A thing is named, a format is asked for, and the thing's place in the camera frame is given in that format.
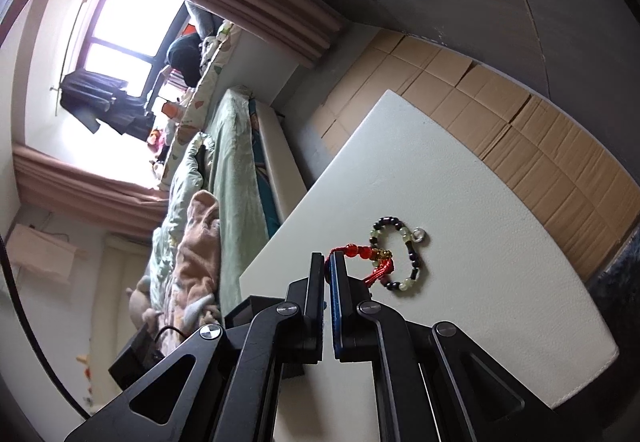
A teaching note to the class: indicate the window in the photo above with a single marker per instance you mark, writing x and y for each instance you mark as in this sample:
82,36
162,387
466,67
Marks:
125,21

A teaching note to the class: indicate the black bag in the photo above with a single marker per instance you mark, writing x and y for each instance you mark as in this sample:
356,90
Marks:
182,56

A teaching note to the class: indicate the bed with green sheet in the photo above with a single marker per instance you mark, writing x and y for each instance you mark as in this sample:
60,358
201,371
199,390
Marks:
235,182

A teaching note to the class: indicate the hanging dark clothes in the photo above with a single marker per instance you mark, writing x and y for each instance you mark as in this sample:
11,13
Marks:
100,96

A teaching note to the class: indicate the cardboard sheets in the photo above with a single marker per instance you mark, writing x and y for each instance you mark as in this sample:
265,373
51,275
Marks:
500,91

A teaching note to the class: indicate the stuffed toys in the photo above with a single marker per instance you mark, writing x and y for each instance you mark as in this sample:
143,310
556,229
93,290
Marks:
157,146

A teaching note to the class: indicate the pink fleece blanket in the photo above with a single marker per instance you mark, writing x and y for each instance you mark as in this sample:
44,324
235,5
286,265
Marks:
200,247

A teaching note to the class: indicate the dark blue rug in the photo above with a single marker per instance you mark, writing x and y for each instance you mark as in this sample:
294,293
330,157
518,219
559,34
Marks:
617,277

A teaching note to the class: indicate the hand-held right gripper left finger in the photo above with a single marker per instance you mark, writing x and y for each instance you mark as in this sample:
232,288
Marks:
317,282

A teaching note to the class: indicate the white low table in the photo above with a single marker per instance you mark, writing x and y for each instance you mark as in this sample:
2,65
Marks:
475,222

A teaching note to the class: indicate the green floral quilt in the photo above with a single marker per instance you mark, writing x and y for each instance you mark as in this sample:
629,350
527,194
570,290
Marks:
180,192

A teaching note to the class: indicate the grey pillow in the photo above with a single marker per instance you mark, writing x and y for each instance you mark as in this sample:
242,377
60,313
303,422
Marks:
205,21

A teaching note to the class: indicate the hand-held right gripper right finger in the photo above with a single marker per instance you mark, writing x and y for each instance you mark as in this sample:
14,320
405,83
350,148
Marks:
339,302

